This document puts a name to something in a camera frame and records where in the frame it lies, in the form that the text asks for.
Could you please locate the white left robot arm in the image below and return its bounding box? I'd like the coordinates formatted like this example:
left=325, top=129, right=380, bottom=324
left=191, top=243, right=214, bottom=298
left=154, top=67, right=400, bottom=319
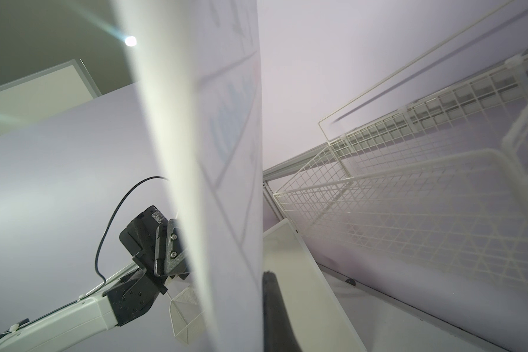
left=0, top=205, right=190, bottom=351

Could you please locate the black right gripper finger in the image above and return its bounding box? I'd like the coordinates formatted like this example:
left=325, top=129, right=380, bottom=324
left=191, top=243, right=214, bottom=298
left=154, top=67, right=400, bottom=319
left=263, top=271, right=302, bottom=352

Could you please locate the white wire wall basket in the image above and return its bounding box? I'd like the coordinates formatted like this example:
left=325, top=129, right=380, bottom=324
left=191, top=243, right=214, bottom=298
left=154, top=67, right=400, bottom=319
left=274, top=1, right=528, bottom=293

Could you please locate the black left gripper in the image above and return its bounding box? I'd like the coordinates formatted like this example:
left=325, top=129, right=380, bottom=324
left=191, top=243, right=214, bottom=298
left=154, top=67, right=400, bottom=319
left=119, top=205, right=189, bottom=279

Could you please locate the large white board rear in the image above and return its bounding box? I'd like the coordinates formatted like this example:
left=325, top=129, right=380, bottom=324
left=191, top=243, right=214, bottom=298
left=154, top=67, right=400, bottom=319
left=263, top=219, right=366, bottom=351

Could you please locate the upper white mesh shelf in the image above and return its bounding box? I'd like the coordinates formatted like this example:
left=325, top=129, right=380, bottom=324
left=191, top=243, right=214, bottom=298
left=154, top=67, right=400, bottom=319
left=169, top=286, right=206, bottom=345

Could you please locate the dotted table price menu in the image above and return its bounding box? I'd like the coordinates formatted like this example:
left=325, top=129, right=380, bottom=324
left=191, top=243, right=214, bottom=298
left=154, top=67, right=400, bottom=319
left=113, top=1, right=264, bottom=351

